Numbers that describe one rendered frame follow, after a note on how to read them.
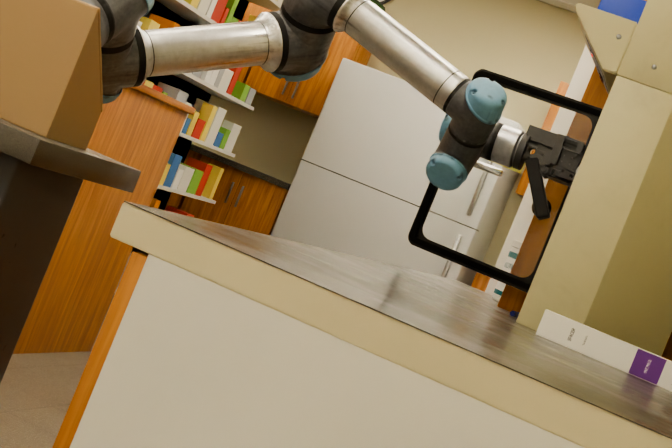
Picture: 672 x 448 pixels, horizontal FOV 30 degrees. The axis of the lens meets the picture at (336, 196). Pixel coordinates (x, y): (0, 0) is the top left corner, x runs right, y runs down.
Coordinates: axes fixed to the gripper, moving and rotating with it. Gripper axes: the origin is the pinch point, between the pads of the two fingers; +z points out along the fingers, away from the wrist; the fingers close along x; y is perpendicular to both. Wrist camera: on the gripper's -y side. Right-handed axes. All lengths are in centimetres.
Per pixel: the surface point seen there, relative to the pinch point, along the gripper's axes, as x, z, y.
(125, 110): 207, -202, -15
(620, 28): -14.2, -8.8, 27.0
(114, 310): -118, -34, -39
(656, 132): -14.1, 3.4, 11.7
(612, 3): 6.6, -14.4, 35.6
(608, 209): -14.0, 0.5, -3.8
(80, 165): -60, -73, -29
